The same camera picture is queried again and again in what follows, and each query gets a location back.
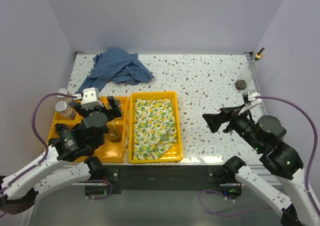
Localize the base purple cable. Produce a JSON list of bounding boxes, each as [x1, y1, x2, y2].
[[198, 189, 272, 217], [84, 179, 112, 200]]

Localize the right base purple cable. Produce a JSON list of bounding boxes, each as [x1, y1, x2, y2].
[[198, 189, 272, 217]]

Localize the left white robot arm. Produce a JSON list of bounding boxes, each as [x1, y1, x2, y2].
[[0, 94, 123, 215]]

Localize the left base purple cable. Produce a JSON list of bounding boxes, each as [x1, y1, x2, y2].
[[84, 179, 112, 200]]

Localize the lemon print cloth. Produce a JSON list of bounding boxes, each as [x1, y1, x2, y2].
[[133, 98, 177, 160]]

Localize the yellow compartment organizer tray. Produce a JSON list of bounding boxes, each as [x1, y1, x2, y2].
[[47, 97, 129, 163]]

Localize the blue label spice jar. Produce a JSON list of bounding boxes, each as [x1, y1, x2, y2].
[[56, 88, 76, 106]]

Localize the blue checkered shirt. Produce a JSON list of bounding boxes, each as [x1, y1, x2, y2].
[[76, 47, 154, 93]]

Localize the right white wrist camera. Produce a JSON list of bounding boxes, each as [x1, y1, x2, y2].
[[238, 90, 262, 115]]

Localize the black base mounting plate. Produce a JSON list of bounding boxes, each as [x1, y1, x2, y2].
[[74, 165, 253, 195]]

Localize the yellow flat tray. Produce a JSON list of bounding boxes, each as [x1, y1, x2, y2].
[[128, 91, 183, 164]]

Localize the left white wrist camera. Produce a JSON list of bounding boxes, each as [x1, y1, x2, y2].
[[80, 87, 103, 110]]

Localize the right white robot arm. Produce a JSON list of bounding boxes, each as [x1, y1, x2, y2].
[[202, 108, 320, 225]]

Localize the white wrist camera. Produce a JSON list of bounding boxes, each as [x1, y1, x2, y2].
[[238, 90, 262, 115], [80, 87, 103, 110]]

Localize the brown spice shaker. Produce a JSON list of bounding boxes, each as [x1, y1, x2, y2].
[[54, 123, 70, 136]]

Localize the glass oil bottle gold pourer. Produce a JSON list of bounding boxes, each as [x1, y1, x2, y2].
[[108, 120, 122, 142]]

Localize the corner glass bottle gold pourer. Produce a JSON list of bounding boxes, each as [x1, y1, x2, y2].
[[234, 47, 265, 90]]

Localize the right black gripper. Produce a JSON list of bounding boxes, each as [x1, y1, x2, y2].
[[201, 101, 263, 150]]

